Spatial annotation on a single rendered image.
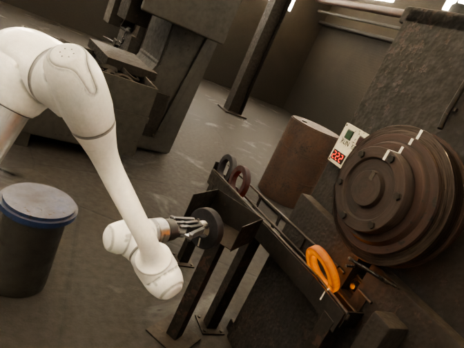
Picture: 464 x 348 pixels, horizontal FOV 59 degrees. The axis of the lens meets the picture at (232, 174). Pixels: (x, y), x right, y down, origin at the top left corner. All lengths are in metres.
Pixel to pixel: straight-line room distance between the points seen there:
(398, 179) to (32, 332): 1.51
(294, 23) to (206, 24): 9.01
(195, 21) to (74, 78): 2.88
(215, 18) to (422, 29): 2.28
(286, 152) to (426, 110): 2.82
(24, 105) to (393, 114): 1.29
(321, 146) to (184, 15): 1.84
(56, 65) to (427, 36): 1.34
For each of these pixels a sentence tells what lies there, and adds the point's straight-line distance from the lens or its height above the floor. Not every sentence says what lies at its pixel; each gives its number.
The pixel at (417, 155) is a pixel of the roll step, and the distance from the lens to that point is 1.37.
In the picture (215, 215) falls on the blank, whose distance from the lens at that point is 1.48.
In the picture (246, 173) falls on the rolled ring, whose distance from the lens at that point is 2.17.
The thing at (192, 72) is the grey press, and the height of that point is 0.91.
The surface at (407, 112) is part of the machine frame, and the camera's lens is 1.69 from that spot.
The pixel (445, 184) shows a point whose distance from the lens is 1.33.
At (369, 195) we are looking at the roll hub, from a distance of 1.36.
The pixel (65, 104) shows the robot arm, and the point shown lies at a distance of 0.88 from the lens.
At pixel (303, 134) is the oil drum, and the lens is 4.24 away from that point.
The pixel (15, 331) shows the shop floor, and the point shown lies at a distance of 1.95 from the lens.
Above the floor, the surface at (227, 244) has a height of 0.61.
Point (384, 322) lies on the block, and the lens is 1.40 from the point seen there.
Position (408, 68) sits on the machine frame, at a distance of 1.76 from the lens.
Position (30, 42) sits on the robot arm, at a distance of 0.98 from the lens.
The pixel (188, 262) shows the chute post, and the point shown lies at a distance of 2.66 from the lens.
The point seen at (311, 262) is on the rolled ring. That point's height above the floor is 0.73.
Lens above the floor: 1.37
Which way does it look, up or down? 17 degrees down
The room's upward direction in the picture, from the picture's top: 25 degrees clockwise
